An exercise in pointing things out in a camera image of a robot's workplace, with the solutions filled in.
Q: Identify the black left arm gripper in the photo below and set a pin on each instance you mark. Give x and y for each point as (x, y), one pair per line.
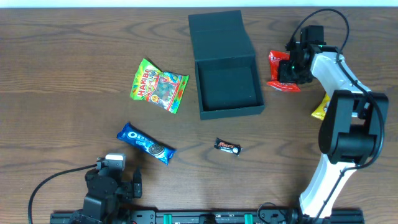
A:
(129, 189)

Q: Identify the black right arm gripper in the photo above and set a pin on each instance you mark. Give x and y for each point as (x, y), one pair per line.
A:
(288, 73)

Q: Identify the red snack packet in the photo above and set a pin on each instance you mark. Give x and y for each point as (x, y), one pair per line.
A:
(274, 58)

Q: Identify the blue Oreo cookie pack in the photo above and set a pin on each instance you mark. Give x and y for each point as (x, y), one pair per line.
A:
(144, 142)

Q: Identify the yellow snack packet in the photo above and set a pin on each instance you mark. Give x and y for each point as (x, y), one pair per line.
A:
(320, 111)

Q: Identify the green Haribo gummy bag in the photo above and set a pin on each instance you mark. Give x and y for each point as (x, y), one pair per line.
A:
(163, 89)

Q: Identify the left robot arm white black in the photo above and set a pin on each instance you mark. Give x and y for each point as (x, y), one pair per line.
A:
(95, 210)

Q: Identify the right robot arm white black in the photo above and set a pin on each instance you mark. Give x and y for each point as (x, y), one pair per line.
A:
(352, 133)

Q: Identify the black open gift box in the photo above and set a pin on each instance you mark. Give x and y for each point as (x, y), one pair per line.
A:
(228, 82)

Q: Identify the black Mars mini bar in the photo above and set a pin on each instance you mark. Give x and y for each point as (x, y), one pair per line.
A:
(227, 146)

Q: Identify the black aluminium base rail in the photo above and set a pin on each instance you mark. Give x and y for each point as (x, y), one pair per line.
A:
(273, 216)

